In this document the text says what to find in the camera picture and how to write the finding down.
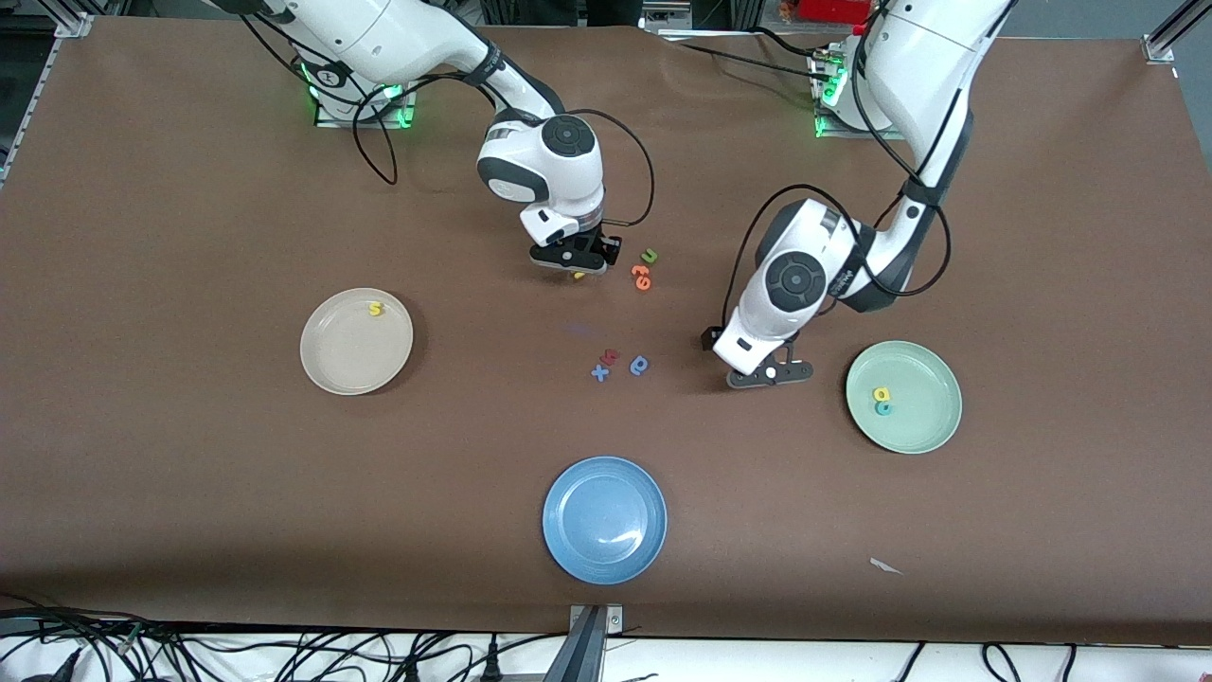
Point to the pale green plate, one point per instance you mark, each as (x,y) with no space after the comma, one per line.
(918,417)

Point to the black power plug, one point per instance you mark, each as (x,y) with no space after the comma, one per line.
(491,666)
(411,671)

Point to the brown table cover mat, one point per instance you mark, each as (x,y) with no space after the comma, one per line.
(189,474)

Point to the white paper scrap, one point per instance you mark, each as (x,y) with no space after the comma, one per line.
(885,565)

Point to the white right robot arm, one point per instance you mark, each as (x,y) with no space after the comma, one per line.
(559,180)

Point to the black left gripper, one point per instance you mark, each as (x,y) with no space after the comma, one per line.
(708,338)

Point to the blue foam letter a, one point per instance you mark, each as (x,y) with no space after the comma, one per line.
(639,366)

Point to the red box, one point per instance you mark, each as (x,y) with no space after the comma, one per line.
(833,9)

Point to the orange letters pair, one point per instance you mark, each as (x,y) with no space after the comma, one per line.
(641,277)

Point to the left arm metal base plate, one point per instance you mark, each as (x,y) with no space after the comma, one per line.
(890,134)

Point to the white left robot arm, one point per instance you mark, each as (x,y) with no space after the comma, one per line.
(928,57)

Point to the aluminium table edge bracket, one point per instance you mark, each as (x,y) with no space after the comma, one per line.
(592,654)

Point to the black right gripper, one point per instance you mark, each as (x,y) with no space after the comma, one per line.
(602,245)

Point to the aluminium frame profile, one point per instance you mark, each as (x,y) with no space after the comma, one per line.
(1160,45)
(74,26)

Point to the blue plate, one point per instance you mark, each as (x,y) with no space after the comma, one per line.
(604,520)

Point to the beige brown plate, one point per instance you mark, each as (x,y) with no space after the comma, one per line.
(356,350)

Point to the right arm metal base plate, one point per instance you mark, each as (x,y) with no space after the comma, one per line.
(331,122)

